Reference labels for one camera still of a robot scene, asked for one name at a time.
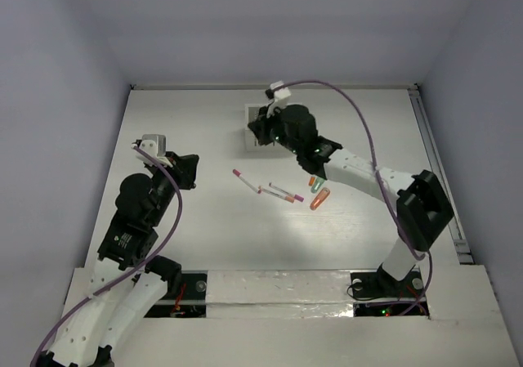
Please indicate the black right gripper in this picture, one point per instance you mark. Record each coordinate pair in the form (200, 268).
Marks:
(260, 126)

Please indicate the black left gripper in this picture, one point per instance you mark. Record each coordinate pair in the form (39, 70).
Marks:
(185, 168)

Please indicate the white marker pink caps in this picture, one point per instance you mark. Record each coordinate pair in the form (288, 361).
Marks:
(250, 185)

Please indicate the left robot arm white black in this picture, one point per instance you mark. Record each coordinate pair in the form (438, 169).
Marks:
(129, 275)

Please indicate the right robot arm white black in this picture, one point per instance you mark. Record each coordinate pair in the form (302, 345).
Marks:
(417, 202)

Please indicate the white two-compartment slotted organizer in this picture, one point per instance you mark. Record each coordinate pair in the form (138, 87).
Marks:
(251, 142)

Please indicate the green correction tape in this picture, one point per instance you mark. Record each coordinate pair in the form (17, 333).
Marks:
(317, 185)

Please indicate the white marker purple cap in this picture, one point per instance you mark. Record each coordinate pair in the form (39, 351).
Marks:
(285, 192)

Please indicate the white marker salmon cap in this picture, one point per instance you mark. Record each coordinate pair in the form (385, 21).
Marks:
(287, 198)

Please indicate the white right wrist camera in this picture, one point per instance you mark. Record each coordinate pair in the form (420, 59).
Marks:
(278, 95)

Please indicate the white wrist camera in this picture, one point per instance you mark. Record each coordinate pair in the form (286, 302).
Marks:
(152, 146)
(278, 95)

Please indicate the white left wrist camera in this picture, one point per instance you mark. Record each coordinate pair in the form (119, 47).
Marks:
(152, 146)

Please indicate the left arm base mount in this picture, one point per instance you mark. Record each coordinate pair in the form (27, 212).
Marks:
(190, 299)

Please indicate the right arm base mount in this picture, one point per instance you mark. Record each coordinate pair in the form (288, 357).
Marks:
(373, 299)

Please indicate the aluminium rail right side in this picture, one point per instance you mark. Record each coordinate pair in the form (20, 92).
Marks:
(456, 232)

